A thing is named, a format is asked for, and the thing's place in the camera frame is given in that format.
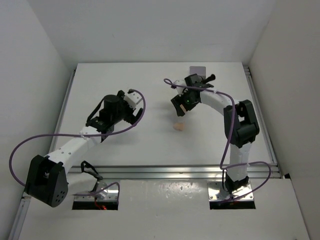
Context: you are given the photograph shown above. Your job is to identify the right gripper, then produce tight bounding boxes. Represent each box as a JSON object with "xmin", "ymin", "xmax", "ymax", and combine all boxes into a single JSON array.
[{"xmin": 171, "ymin": 88, "xmax": 199, "ymax": 117}]

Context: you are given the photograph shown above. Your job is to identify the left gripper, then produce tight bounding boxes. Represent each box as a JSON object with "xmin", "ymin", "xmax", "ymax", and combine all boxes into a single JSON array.
[{"xmin": 110, "ymin": 90, "xmax": 144, "ymax": 126}]

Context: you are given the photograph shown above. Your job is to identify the black round makeup brush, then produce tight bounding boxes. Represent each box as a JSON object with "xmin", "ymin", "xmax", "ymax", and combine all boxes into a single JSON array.
[{"xmin": 202, "ymin": 74, "xmax": 216, "ymax": 84}]

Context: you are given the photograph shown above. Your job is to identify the beige makeup sponge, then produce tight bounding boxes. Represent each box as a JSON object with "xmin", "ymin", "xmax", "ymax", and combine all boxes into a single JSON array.
[
  {"xmin": 173, "ymin": 122, "xmax": 185, "ymax": 132},
  {"xmin": 180, "ymin": 105, "xmax": 186, "ymax": 113}
]

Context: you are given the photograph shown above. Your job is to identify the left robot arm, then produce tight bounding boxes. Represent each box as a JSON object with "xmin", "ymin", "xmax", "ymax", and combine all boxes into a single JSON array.
[{"xmin": 24, "ymin": 89, "xmax": 146, "ymax": 208}]

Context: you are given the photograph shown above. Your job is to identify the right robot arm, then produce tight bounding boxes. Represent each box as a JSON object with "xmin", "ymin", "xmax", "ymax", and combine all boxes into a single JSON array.
[{"xmin": 164, "ymin": 73, "xmax": 260, "ymax": 194}]

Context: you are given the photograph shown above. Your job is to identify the white divided organizer box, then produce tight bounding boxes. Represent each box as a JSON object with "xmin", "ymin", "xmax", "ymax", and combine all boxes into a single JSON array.
[{"xmin": 189, "ymin": 66, "xmax": 207, "ymax": 80}]

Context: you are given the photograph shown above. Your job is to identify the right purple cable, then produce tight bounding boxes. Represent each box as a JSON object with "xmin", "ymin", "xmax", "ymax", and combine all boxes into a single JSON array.
[{"xmin": 163, "ymin": 78, "xmax": 272, "ymax": 202}]

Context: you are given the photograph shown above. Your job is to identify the purple cable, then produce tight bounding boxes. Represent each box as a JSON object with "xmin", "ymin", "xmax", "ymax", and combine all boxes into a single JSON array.
[
  {"xmin": 8, "ymin": 88, "xmax": 147, "ymax": 197},
  {"xmin": 163, "ymin": 78, "xmax": 272, "ymax": 202}
]

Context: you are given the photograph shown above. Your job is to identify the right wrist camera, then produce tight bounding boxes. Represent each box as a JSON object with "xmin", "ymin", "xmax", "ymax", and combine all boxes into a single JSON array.
[{"xmin": 172, "ymin": 79, "xmax": 186, "ymax": 89}]

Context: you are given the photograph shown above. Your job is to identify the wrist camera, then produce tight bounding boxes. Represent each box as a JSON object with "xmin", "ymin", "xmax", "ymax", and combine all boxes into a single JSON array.
[
  {"xmin": 172, "ymin": 79, "xmax": 186, "ymax": 89},
  {"xmin": 123, "ymin": 91, "xmax": 142, "ymax": 109}
]

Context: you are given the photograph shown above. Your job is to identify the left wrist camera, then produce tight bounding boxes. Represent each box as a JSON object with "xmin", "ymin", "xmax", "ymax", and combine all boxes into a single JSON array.
[{"xmin": 123, "ymin": 91, "xmax": 142, "ymax": 109}]

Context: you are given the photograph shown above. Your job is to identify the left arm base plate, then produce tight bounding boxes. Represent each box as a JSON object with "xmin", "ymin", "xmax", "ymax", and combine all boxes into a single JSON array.
[{"xmin": 74, "ymin": 181, "xmax": 120, "ymax": 201}]

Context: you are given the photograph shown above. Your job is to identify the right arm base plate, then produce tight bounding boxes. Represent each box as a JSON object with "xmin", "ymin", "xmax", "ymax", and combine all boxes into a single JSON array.
[{"xmin": 207, "ymin": 180, "xmax": 254, "ymax": 202}]

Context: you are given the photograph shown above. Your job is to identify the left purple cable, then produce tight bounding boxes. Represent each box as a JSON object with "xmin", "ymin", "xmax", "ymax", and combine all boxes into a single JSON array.
[{"xmin": 8, "ymin": 88, "xmax": 147, "ymax": 197}]

